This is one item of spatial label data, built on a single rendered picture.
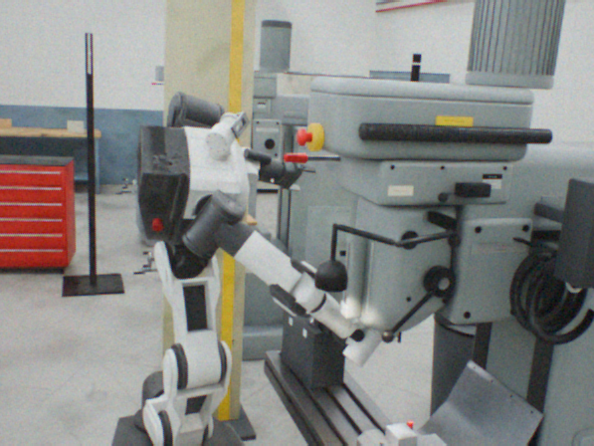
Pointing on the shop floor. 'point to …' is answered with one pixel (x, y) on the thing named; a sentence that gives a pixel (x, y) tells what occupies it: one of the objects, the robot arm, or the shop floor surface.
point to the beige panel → (220, 47)
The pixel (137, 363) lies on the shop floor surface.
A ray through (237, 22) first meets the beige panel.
